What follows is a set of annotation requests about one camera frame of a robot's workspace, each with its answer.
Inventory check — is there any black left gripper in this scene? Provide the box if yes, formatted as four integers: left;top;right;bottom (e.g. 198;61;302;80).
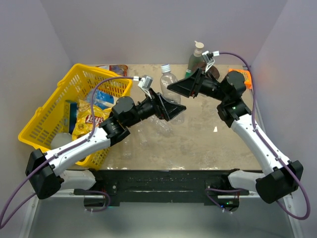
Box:
126;87;186;127

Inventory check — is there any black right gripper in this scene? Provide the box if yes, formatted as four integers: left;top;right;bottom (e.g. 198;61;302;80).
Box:
168;67;228;102

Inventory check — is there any clear plastic bottle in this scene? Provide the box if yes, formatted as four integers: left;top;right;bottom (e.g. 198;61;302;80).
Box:
159;63;186;125

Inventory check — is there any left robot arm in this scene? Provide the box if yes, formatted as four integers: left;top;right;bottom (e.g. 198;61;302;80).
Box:
26;93;186;199

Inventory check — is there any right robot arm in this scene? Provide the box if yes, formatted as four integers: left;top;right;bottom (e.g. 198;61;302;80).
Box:
167;69;304;204

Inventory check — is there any green soap pump bottle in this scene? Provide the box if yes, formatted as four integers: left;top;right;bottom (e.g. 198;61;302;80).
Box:
186;41;204;73

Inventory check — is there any green plastic bag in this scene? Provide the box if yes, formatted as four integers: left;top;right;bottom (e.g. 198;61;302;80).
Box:
184;69;195;78

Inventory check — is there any orange candy box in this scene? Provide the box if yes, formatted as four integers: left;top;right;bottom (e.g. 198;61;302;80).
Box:
228;68;252;89

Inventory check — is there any red snack bag behind basket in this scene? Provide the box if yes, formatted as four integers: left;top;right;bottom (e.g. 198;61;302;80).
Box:
97;64;128;76

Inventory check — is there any blue white plastic package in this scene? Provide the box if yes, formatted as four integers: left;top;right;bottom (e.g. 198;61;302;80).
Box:
86;89;118;110

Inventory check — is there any yellow Lays chips bag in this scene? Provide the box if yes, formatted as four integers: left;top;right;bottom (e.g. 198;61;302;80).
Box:
72;100;111;140

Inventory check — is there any yellow plastic shopping basket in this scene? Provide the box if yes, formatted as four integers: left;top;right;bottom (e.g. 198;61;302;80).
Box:
18;63;133;152

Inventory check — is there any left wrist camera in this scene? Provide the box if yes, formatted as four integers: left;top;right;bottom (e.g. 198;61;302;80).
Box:
138;75;153;97

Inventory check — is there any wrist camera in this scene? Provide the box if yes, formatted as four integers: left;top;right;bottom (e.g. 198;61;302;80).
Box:
138;75;153;97
202;51;220;73

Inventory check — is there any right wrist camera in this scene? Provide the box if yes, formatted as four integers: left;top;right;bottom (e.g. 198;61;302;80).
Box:
202;51;220;73

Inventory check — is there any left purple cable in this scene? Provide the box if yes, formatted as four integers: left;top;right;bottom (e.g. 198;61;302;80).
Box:
0;76;139;230

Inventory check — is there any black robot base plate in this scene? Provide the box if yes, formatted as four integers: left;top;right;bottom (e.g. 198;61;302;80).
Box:
74;170;249;209

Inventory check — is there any aluminium frame rail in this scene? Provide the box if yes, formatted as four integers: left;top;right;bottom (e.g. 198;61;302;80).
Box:
282;193;305;238

